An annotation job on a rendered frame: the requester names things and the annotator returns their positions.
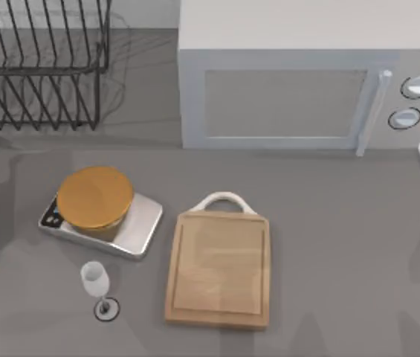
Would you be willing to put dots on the wooden cutting board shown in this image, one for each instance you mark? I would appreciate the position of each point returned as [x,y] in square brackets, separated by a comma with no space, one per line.
[219,267]

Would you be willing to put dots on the silver kitchen scale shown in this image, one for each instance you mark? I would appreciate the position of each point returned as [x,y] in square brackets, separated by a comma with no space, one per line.
[135,234]

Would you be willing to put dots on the orange round plate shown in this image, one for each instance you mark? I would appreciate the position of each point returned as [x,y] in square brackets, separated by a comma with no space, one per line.
[94,197]

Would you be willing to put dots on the clear wine glass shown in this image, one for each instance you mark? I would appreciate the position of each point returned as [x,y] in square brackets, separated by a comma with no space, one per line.
[94,279]

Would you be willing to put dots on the pale microwave oven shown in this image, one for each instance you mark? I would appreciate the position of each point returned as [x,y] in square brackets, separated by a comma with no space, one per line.
[280,37]

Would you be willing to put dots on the small microwave knob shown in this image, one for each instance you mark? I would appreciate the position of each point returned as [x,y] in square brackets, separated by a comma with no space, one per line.
[404,118]

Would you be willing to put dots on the large microwave knob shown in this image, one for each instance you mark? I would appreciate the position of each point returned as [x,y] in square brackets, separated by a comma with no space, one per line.
[417,85]

